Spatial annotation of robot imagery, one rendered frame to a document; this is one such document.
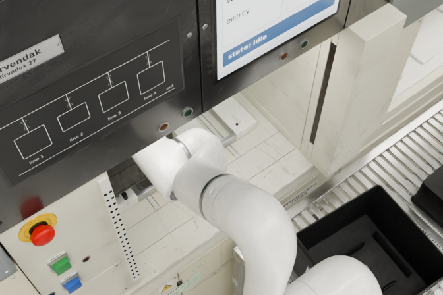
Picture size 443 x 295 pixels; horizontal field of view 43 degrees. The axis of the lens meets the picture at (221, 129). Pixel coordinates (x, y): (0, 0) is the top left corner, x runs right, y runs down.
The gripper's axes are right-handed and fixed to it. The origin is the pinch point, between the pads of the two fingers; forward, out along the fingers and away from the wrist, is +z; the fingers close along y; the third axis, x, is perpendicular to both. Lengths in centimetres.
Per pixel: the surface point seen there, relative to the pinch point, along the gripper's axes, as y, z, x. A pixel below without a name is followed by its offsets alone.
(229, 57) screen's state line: 12.4, -30.5, 29.8
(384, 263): 42, -60, -45
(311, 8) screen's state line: 31, -30, 30
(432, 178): 67, -52, -35
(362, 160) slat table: 61, -33, -45
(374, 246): 44, -55, -44
